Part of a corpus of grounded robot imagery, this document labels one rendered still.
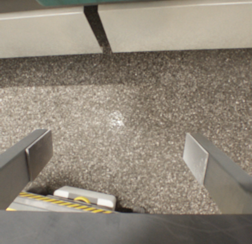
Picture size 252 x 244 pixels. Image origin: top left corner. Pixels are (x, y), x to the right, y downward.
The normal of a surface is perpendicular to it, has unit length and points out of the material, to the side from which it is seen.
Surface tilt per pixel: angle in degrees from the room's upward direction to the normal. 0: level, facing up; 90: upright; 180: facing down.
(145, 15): 90
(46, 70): 0
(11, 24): 90
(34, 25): 90
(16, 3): 90
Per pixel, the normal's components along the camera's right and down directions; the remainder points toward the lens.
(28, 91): -0.11, -0.13
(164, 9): -0.01, 0.99
